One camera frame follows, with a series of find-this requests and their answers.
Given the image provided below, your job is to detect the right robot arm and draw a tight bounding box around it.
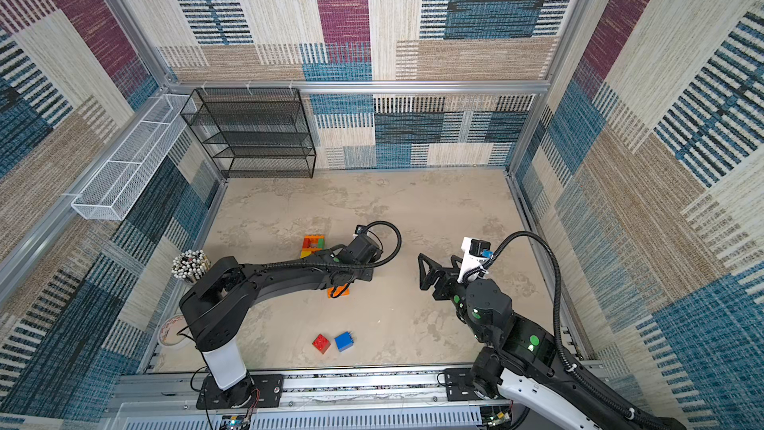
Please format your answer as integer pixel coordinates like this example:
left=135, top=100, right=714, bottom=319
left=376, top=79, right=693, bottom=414
left=418, top=254, right=684, bottom=429

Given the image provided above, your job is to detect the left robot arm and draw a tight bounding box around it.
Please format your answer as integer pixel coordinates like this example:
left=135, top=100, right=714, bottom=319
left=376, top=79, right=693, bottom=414
left=179, top=233, right=383, bottom=391

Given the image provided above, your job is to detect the blue lego brick lower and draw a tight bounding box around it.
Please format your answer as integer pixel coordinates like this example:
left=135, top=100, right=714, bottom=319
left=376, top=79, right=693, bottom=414
left=334, top=332, right=354, bottom=352

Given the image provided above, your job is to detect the circuit board with leds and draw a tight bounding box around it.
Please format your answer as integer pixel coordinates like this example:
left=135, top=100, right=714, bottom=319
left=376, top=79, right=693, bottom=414
left=481, top=406, right=513, bottom=430

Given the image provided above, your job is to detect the cup of pens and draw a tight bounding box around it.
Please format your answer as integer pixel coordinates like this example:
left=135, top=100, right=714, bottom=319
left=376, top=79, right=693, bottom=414
left=171, top=250, right=211, bottom=284

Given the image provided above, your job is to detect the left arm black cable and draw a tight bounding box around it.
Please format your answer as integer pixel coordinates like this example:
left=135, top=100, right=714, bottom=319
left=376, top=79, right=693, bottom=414
left=261, top=220, right=403, bottom=288

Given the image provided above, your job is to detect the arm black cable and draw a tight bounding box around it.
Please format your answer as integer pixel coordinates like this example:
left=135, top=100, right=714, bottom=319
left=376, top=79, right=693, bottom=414
left=485, top=231, right=658, bottom=430
left=261, top=220, right=403, bottom=288

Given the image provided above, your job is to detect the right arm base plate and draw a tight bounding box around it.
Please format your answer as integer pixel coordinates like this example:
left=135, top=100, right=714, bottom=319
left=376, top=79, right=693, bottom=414
left=437, top=367, right=481, bottom=401

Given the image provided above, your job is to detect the white cable duct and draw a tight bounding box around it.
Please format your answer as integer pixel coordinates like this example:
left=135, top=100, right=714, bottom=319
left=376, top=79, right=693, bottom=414
left=123, top=406, right=483, bottom=429

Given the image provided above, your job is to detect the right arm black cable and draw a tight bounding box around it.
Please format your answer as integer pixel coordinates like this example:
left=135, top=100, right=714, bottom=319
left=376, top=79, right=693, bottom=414
left=485, top=231, right=658, bottom=430

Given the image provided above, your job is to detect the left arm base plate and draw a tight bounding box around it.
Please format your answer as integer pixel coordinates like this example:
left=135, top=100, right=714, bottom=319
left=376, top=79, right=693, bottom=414
left=196, top=374, right=285, bottom=410

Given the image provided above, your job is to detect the black wire mesh shelf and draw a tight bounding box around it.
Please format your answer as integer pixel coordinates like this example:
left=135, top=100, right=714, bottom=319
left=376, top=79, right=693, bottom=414
left=180, top=88, right=316, bottom=179

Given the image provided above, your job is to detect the white wire mesh basket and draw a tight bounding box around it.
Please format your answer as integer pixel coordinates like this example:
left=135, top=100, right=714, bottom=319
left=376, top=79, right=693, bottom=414
left=71, top=95, right=187, bottom=221

